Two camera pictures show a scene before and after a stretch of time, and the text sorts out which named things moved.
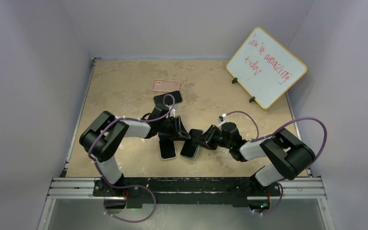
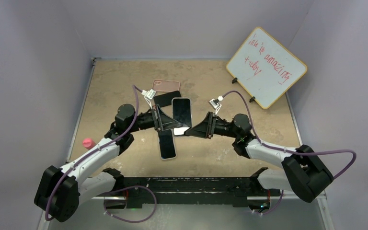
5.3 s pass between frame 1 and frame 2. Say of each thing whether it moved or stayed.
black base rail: stayed
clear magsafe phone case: moved
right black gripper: moved
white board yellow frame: stayed
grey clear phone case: stayed
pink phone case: stayed
